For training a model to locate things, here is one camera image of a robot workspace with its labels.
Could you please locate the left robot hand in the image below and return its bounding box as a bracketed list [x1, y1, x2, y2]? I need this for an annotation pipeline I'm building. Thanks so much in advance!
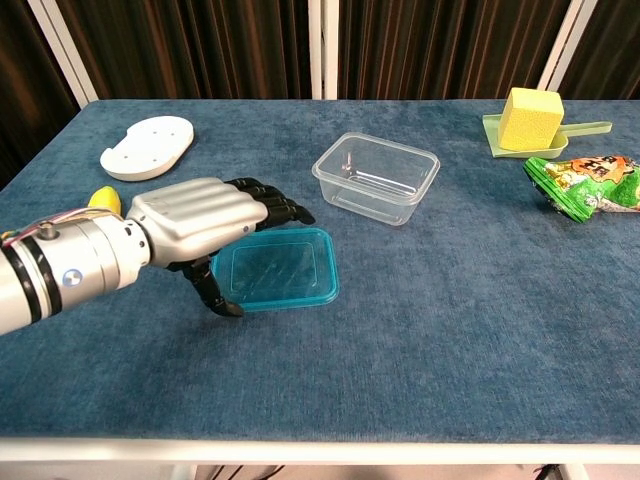
[125, 176, 316, 317]

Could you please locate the blue plastic lid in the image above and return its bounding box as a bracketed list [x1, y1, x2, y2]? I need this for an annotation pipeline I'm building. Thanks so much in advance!
[209, 227, 341, 314]

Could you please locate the clear plastic container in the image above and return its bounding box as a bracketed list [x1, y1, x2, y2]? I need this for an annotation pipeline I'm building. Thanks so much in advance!
[312, 131, 441, 228]

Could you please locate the white oval board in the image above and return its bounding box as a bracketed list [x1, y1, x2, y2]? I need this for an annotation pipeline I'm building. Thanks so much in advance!
[99, 115, 196, 182]

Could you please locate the yellow banana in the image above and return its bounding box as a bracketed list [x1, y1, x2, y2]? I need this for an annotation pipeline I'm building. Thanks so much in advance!
[88, 185, 123, 215]

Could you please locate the dark pleated curtain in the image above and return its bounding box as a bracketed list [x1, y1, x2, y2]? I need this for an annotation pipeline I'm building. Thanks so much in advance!
[0, 0, 640, 191]

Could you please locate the blue table cloth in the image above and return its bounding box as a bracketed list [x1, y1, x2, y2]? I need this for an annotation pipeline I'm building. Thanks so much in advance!
[0, 98, 640, 444]

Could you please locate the yellow sponge cube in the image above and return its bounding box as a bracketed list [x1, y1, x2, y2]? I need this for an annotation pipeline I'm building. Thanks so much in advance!
[498, 87, 565, 152]

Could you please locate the green orange snack bag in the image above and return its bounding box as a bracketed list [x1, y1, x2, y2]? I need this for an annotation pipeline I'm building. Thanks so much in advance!
[522, 154, 640, 225]

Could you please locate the light green dustpan tray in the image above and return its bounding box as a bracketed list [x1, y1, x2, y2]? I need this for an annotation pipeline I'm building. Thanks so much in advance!
[482, 113, 613, 160]

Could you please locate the colourful wrist wire bundle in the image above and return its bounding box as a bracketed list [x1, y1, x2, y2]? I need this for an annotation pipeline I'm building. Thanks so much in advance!
[0, 207, 122, 247]

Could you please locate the white frame post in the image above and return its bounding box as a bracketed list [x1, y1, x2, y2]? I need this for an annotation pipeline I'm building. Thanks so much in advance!
[27, 0, 99, 109]
[537, 0, 586, 94]
[308, 0, 340, 100]

